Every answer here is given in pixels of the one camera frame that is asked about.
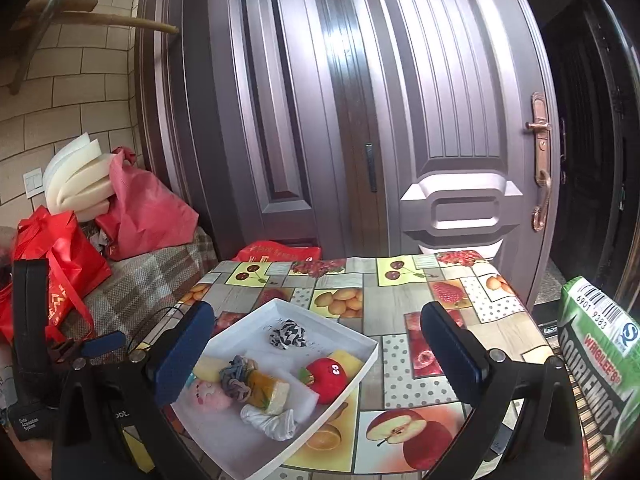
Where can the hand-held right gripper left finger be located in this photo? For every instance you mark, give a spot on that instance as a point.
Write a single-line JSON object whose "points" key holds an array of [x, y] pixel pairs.
{"points": [[182, 355]]}

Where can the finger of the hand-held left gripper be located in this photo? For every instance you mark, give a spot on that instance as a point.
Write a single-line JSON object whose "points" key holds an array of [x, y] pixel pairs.
{"points": [[105, 344], [29, 330]]}

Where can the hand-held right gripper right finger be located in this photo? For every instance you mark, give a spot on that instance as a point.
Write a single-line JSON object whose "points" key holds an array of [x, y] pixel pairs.
{"points": [[450, 355]]}

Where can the pale yellow sponge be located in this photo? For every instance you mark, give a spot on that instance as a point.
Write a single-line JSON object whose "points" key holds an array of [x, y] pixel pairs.
{"points": [[207, 369]]}

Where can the grey braided scrunchie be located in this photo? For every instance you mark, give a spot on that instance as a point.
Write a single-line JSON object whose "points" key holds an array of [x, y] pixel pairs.
{"points": [[237, 375]]}

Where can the bright yellow sponge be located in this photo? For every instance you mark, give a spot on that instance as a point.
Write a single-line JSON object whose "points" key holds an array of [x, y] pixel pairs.
{"points": [[348, 361]]}

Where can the zebra print cloth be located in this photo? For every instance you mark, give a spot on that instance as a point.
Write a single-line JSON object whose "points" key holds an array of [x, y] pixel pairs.
{"points": [[288, 335]]}

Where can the red apple plush toy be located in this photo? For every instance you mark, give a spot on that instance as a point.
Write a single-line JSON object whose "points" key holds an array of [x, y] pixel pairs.
{"points": [[325, 380]]}

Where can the white cardboard tray box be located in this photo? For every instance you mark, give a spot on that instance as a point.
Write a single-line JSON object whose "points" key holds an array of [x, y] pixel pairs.
{"points": [[320, 340]]}

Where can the pink plush toy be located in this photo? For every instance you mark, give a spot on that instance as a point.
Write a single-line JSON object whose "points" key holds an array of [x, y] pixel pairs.
{"points": [[207, 396]]}

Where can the checked brown blanket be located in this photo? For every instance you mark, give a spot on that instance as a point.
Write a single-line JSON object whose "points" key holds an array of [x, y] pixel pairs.
{"points": [[140, 280]]}

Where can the red gift bag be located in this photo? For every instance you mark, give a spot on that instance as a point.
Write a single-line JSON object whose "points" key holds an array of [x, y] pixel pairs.
{"points": [[65, 265]]}

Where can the fruit print tablecloth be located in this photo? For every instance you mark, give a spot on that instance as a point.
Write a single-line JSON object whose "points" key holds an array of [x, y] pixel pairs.
{"points": [[390, 300]]}

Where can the white crumpled cloth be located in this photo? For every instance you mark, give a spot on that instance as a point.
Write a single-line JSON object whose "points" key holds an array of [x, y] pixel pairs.
{"points": [[267, 422]]}

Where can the pink plastic bag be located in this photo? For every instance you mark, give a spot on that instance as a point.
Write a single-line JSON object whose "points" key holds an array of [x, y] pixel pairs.
{"points": [[145, 215]]}

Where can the flat red plastic packet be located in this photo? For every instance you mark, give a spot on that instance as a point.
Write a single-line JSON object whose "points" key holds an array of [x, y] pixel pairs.
{"points": [[275, 252]]}

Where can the green printed cardboard box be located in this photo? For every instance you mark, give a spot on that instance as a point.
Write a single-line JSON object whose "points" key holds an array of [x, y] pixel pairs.
{"points": [[600, 360]]}

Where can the stack of cream foam sheets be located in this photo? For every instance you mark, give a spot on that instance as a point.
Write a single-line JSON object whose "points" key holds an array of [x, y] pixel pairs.
{"points": [[75, 180]]}

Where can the striped doormat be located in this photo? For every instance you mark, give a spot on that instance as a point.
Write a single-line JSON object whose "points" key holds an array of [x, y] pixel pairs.
{"points": [[590, 435]]}

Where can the dark outer door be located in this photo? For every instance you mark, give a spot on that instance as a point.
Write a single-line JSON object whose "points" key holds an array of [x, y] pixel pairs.
{"points": [[585, 150]]}

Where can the narrow brown door leaf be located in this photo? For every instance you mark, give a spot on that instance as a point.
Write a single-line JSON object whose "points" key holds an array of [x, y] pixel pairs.
{"points": [[275, 110]]}

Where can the wide brown metal door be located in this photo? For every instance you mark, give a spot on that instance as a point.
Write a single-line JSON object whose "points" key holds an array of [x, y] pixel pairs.
{"points": [[450, 85]]}

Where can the shiny metal pipe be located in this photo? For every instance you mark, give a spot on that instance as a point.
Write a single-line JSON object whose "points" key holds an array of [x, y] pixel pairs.
{"points": [[47, 10]]}

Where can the long wooden stick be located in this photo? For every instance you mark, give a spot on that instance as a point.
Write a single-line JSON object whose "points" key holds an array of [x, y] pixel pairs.
{"points": [[125, 24]]}

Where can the short wooden stick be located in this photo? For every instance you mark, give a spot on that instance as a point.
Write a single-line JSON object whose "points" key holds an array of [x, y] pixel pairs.
{"points": [[60, 4]]}

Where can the white wall switch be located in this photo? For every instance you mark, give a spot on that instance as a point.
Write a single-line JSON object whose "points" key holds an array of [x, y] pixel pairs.
{"points": [[34, 184]]}

